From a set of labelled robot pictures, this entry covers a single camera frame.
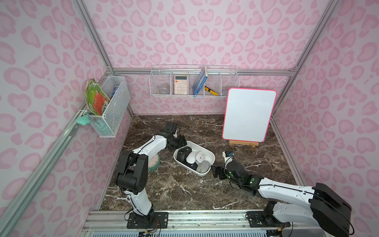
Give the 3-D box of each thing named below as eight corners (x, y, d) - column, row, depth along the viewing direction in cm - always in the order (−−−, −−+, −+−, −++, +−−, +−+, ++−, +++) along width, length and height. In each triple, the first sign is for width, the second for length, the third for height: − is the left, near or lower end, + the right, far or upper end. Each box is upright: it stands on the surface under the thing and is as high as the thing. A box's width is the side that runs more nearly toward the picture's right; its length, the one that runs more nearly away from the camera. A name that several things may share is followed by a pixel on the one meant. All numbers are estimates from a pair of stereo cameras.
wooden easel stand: (228, 145, 104) (229, 141, 99) (228, 143, 105) (229, 138, 100) (256, 149, 102) (258, 144, 97) (255, 146, 103) (258, 142, 98)
